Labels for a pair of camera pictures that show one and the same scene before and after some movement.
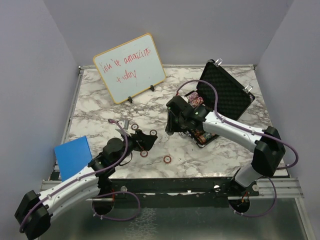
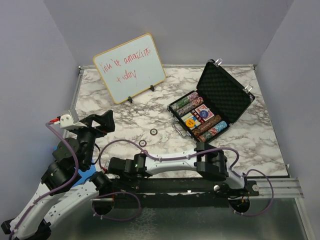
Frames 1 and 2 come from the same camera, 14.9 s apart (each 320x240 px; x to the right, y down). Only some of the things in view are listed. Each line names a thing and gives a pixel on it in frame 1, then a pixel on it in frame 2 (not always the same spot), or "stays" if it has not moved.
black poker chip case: x=218 y=91 stays
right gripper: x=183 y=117 -> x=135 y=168
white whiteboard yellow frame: x=130 y=68 stays
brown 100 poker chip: x=153 y=132 stays
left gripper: x=144 y=142 -> x=107 y=124
